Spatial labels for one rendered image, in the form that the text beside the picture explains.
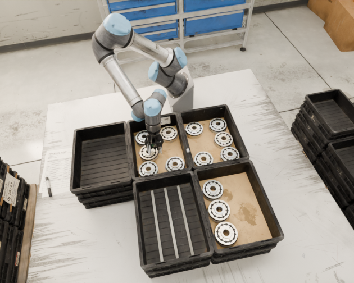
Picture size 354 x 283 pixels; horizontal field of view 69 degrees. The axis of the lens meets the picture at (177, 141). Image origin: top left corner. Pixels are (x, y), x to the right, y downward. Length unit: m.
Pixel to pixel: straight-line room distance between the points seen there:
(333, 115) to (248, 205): 1.28
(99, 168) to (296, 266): 1.09
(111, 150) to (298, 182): 1.08
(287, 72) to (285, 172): 2.02
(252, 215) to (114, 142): 0.86
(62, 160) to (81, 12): 2.64
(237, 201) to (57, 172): 1.07
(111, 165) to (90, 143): 0.21
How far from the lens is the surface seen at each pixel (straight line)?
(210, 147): 1.47
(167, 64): 1.52
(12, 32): 4.32
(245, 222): 1.29
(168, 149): 1.46
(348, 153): 2.32
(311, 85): 3.39
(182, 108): 1.77
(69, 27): 4.14
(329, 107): 2.42
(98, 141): 1.59
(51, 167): 1.76
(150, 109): 1.16
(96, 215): 1.50
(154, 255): 1.24
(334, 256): 1.52
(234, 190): 1.35
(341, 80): 3.60
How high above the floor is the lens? 2.02
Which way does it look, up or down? 53 degrees down
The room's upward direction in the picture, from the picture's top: 4 degrees counter-clockwise
